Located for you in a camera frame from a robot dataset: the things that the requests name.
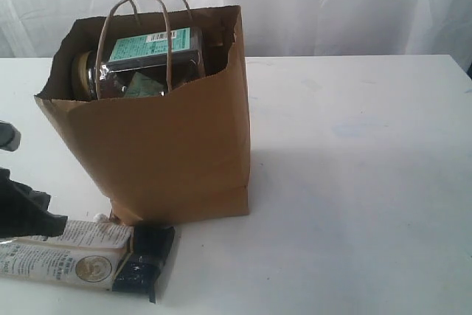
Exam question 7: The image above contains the small white candy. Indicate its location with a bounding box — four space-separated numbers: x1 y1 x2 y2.
93 213 109 223

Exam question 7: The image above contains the brown paper bag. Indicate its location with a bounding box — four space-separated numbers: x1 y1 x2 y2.
35 5 251 225

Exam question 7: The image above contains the clear jar with yellow lid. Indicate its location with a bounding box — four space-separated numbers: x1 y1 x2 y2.
71 27 206 101

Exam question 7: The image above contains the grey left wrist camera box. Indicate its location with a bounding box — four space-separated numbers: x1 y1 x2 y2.
0 121 21 151

